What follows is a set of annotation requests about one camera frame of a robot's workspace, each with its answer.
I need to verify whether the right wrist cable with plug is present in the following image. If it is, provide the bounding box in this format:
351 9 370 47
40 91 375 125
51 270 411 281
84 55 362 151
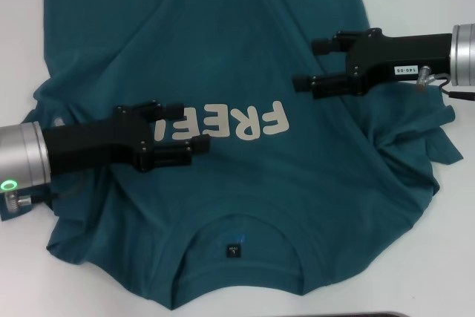
415 65 475 102

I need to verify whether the teal FREE print T-shirt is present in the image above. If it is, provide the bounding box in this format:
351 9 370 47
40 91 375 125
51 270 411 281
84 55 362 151
0 0 465 301

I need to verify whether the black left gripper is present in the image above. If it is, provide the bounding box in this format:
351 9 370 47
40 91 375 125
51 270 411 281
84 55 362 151
42 99 212 174

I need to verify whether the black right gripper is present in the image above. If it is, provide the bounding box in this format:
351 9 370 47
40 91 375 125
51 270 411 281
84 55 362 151
292 27 453 100

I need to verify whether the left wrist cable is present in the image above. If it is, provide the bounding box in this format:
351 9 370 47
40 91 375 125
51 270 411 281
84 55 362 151
2 189 59 215

